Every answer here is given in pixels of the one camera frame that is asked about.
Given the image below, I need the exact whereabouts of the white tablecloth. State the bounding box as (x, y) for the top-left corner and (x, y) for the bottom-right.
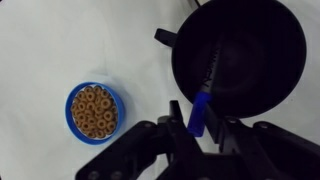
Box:
(0, 0), (320, 180)

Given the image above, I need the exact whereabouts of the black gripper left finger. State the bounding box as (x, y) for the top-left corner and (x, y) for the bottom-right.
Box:
(75, 99), (201, 180)

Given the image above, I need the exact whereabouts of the blue bowl of cereal rings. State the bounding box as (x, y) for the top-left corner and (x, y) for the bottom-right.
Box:
(64, 81), (126, 146)

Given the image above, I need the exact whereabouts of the blue capped black marker pen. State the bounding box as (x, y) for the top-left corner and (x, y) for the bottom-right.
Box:
(186, 43), (223, 138)

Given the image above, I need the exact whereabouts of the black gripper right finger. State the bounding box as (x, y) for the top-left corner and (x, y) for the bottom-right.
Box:
(203, 104), (320, 180)

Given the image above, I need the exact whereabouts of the black cup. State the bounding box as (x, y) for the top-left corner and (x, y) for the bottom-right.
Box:
(153, 0), (308, 120)

